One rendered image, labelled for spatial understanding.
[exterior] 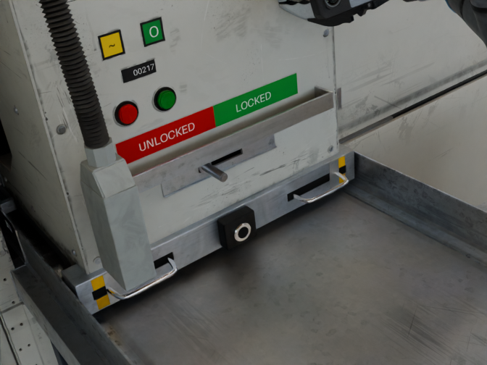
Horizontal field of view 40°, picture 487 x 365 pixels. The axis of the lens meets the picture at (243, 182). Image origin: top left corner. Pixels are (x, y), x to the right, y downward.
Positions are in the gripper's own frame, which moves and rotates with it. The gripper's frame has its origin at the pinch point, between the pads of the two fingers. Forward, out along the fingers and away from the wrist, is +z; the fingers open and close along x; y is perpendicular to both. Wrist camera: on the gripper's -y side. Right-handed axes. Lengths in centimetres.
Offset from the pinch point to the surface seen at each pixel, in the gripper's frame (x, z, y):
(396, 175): -33.8, -3.9, 11.3
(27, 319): -38, 44, -37
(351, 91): -27.0, 18.5, 36.9
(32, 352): -45, 47, -38
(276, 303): -38.8, 0.5, -20.0
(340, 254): -39.4, -1.5, -5.4
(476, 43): -31, 8, 77
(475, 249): -43.5, -18.3, 5.7
